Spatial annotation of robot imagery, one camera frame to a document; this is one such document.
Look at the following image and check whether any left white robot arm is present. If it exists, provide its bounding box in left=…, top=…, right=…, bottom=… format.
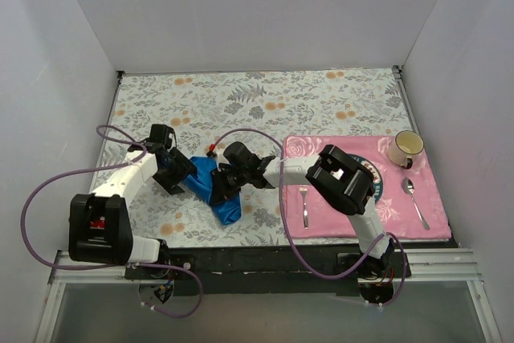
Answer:
left=68, top=124, right=197, bottom=279

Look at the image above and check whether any pink floral placemat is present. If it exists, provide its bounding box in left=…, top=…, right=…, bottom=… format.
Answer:
left=284, top=136, right=451, bottom=241

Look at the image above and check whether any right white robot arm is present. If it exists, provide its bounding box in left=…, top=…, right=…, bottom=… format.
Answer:
left=208, top=141, right=399, bottom=280

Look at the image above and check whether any white plate green rim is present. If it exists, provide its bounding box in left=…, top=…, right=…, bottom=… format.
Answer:
left=349, top=153, right=384, bottom=203

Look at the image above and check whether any silver fork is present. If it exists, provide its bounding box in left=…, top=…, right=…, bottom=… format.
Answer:
left=299, top=185, right=309, bottom=229

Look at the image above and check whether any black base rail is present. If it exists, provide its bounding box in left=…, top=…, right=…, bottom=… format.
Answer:
left=124, top=238, right=413, bottom=296

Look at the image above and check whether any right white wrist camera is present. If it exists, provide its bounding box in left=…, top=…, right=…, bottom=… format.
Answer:
left=206, top=144, right=227, bottom=165

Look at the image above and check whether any cream mug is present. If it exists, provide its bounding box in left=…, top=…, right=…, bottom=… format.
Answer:
left=387, top=130, right=424, bottom=169

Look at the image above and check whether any aluminium frame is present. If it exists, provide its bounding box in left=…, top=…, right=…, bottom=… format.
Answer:
left=37, top=244, right=501, bottom=342

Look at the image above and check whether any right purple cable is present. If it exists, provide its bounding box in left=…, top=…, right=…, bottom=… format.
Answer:
left=208, top=129, right=406, bottom=308

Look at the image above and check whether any floral tablecloth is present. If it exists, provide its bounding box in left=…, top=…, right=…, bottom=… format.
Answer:
left=110, top=68, right=410, bottom=247

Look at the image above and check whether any blue cloth napkin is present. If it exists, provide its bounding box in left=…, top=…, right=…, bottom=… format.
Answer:
left=182, top=157, right=242, bottom=226

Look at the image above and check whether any silver spoon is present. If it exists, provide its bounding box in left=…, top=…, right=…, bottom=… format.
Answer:
left=402, top=178, right=430, bottom=231

